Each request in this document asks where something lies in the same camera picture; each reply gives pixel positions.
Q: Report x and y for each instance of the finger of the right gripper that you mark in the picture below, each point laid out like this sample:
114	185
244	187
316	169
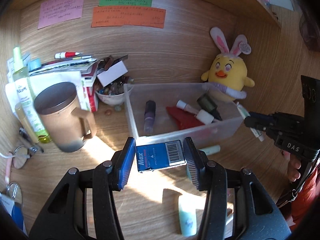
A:
258	118
260	127

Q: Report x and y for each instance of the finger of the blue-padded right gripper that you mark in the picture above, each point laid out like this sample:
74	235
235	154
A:
256	216

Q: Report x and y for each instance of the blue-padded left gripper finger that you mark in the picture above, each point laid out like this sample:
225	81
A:
64	215

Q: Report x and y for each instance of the white nail polish bottle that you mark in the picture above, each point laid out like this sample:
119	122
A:
201	115

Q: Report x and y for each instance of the dark green dropper bottle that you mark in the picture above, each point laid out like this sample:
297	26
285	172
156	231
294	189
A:
207	104

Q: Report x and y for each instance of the red foil packet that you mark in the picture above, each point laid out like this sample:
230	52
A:
184	120

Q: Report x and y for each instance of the purple lipstick tube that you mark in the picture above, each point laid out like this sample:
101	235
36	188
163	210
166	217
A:
149	117

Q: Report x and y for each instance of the blue Max staples box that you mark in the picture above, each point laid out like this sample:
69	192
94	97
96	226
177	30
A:
160	156

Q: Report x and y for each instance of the person's hand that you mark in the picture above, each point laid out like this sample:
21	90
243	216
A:
293	166

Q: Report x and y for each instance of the light green tube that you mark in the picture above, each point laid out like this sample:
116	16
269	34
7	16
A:
211	149

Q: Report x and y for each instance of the clear plastic storage bin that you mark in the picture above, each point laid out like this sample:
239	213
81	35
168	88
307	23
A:
172	123

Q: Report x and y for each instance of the blue white object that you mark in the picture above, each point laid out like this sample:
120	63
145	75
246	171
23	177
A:
14	210

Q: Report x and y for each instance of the yellow chick bunny plush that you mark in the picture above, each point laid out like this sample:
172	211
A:
228	72

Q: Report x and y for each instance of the mint cream tube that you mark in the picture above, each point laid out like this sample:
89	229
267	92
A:
187	216

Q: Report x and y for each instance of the brown lidded mug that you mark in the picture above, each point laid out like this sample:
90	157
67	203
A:
68	125

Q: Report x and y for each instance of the green lotion bottle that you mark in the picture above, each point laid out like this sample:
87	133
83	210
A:
26	96

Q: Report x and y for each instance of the white bowl of marbles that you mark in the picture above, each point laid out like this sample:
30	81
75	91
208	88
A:
113	93

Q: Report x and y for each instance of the orange paper note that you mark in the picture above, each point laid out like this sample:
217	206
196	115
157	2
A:
120	15

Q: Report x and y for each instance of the stack of books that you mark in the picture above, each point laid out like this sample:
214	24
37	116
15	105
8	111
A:
40	82

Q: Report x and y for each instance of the small white box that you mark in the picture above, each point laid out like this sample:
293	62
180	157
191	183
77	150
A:
114	72

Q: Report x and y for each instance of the red white marker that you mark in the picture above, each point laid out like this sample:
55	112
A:
68	54

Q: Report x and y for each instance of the green sticky note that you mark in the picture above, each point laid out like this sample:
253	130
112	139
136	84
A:
144	3

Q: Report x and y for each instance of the pink sticky note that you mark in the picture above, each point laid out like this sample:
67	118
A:
57	11

